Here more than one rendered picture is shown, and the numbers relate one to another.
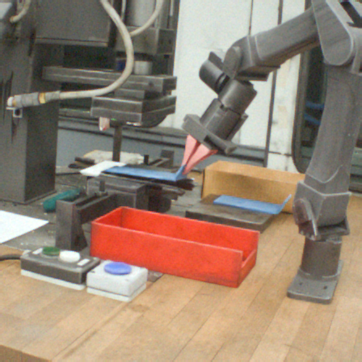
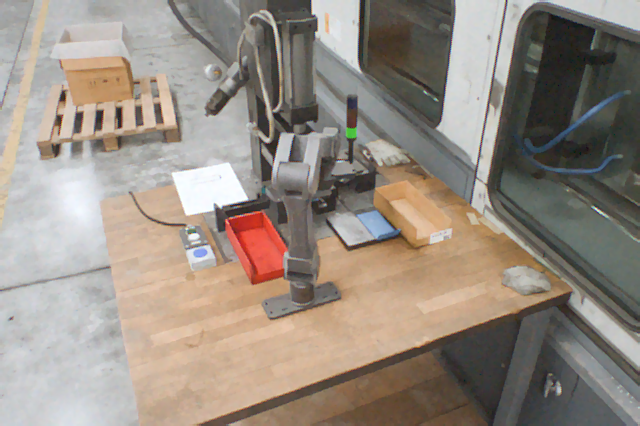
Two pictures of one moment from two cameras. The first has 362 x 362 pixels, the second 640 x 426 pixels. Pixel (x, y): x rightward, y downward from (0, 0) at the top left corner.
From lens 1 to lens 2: 1.25 m
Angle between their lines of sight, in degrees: 49
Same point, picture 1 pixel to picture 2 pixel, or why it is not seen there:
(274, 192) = (400, 221)
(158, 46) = (292, 119)
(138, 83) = not seen: hidden behind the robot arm
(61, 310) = (160, 265)
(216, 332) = (192, 306)
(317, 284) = (287, 304)
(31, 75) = (257, 113)
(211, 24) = (467, 57)
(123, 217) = (262, 217)
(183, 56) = (451, 80)
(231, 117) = not seen: hidden behind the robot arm
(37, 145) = not seen: hidden behind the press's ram
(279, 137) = (483, 169)
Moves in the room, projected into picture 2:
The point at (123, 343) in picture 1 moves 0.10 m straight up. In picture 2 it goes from (151, 293) to (144, 263)
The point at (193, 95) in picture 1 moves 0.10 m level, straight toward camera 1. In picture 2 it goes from (453, 113) to (436, 121)
